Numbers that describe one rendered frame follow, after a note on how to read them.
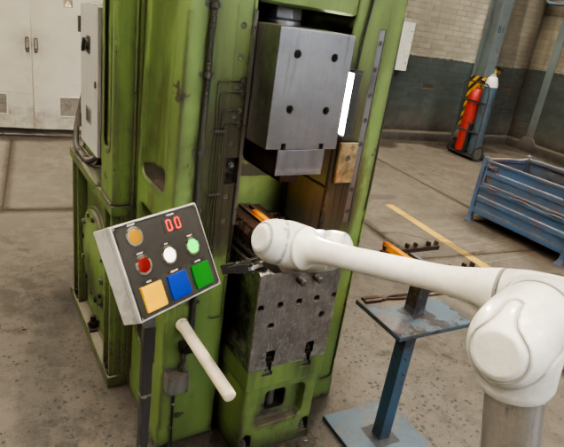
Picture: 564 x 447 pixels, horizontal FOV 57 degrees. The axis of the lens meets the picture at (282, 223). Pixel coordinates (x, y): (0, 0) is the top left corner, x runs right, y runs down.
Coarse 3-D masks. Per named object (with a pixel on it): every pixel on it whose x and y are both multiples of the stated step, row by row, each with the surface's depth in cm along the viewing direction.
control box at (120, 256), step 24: (168, 216) 159; (192, 216) 167; (96, 240) 147; (120, 240) 144; (144, 240) 150; (168, 240) 157; (120, 264) 143; (168, 264) 155; (192, 264) 163; (120, 288) 146; (168, 288) 154; (192, 288) 161; (120, 312) 148; (144, 312) 145
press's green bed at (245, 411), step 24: (312, 360) 224; (240, 384) 214; (264, 384) 215; (288, 384) 223; (312, 384) 232; (216, 408) 239; (240, 408) 217; (264, 408) 229; (288, 408) 236; (240, 432) 220; (264, 432) 228; (288, 432) 236
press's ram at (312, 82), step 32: (256, 32) 176; (288, 32) 165; (320, 32) 171; (256, 64) 178; (288, 64) 169; (320, 64) 175; (256, 96) 180; (288, 96) 174; (320, 96) 180; (256, 128) 182; (288, 128) 179; (320, 128) 186
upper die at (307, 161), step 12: (252, 144) 196; (252, 156) 196; (264, 156) 188; (276, 156) 182; (288, 156) 183; (300, 156) 186; (312, 156) 189; (264, 168) 189; (276, 168) 183; (288, 168) 185; (300, 168) 188; (312, 168) 191
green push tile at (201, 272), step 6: (198, 264) 164; (204, 264) 166; (192, 270) 162; (198, 270) 163; (204, 270) 165; (210, 270) 167; (192, 276) 162; (198, 276) 163; (204, 276) 165; (210, 276) 167; (198, 282) 162; (204, 282) 164; (210, 282) 166; (198, 288) 162
